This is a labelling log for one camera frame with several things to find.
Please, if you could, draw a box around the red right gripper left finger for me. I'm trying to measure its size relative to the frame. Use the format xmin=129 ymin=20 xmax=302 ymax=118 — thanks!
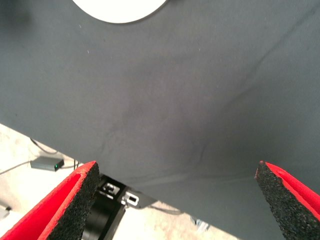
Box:
xmin=0 ymin=160 xmax=101 ymax=240

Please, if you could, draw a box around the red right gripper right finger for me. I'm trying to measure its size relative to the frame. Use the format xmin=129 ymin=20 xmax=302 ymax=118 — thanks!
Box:
xmin=254 ymin=160 xmax=320 ymax=240

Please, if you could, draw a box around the round metal carrier plate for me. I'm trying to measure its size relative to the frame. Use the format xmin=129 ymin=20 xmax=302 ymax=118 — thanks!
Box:
xmin=71 ymin=0 xmax=168 ymax=25

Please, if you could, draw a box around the grey device box green light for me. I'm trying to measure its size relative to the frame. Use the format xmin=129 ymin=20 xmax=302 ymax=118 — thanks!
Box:
xmin=29 ymin=156 xmax=65 ymax=172

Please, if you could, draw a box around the small silver metal clip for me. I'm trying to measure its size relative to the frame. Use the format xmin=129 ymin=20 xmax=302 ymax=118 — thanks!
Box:
xmin=121 ymin=191 xmax=140 ymax=207

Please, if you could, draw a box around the caster wheel with aluminium profile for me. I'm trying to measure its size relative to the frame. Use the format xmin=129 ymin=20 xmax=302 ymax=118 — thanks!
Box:
xmin=191 ymin=216 xmax=210 ymax=232

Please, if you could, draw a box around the dark grey table cloth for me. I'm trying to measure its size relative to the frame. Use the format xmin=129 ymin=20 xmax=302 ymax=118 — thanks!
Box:
xmin=0 ymin=0 xmax=320 ymax=240

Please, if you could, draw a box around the black cylindrical frame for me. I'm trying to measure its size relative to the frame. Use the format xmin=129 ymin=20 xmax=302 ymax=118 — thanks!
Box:
xmin=82 ymin=174 xmax=127 ymax=240

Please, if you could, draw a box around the thin grey floor cable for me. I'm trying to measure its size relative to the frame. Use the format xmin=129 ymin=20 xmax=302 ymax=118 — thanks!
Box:
xmin=0 ymin=161 xmax=32 ymax=175

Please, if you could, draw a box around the thin black floor cable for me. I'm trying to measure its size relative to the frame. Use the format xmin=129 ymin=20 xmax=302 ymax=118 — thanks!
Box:
xmin=149 ymin=203 xmax=182 ymax=216
xmin=29 ymin=137 xmax=80 ymax=171

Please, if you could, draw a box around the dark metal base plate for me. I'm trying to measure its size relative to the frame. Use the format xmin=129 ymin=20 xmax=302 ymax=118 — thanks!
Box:
xmin=123 ymin=186 xmax=159 ymax=210

